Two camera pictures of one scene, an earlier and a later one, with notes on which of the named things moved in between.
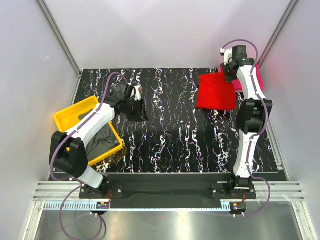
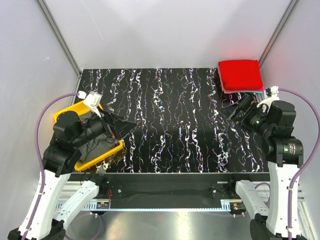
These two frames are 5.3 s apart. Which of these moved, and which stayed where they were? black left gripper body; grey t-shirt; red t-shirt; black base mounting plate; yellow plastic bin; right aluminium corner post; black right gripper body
Moved: black right gripper body; black left gripper body; red t-shirt
Stayed: yellow plastic bin; grey t-shirt; black base mounting plate; right aluminium corner post
